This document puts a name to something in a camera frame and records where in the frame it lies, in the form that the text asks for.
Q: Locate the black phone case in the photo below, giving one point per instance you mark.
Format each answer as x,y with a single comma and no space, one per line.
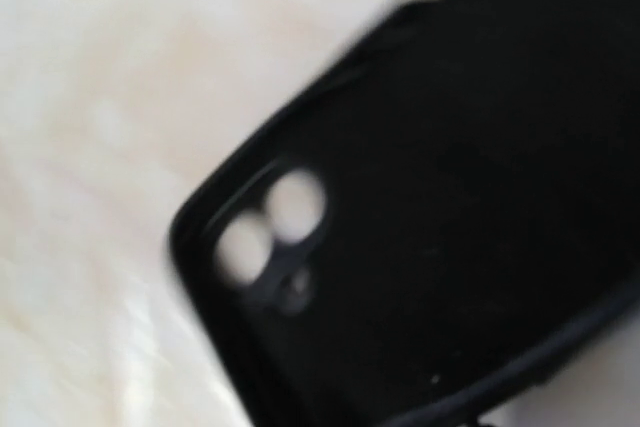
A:
439,222

